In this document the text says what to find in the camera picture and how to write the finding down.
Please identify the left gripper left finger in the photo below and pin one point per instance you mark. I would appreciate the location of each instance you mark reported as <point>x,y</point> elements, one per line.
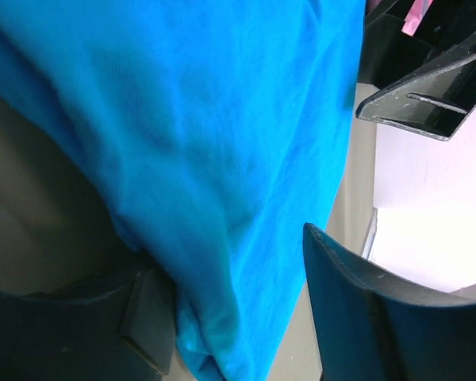
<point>118,325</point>

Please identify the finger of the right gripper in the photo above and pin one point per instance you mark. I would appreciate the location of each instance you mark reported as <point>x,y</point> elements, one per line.
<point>433,100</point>

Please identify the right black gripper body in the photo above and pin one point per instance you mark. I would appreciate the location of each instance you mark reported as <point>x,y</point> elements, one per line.
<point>389,55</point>

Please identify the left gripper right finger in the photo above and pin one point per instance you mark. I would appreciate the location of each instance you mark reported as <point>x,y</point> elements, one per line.
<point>374,325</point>

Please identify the blue t-shirt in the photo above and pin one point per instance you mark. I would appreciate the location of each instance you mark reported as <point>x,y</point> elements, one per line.
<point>214,130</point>

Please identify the pink t-shirt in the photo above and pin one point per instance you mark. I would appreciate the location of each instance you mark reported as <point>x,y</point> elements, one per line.
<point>415,16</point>

